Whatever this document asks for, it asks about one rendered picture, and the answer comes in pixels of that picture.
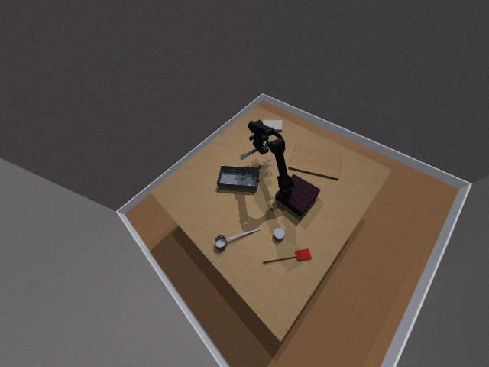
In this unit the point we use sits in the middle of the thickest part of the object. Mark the grey cylinder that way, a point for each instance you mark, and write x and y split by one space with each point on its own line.
278 233

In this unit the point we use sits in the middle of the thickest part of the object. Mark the brown wooden board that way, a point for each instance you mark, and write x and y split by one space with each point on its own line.
316 161

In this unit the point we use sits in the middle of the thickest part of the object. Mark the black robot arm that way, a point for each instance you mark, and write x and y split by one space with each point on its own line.
277 147

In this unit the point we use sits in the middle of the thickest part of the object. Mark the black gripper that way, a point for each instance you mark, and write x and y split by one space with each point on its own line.
259 145

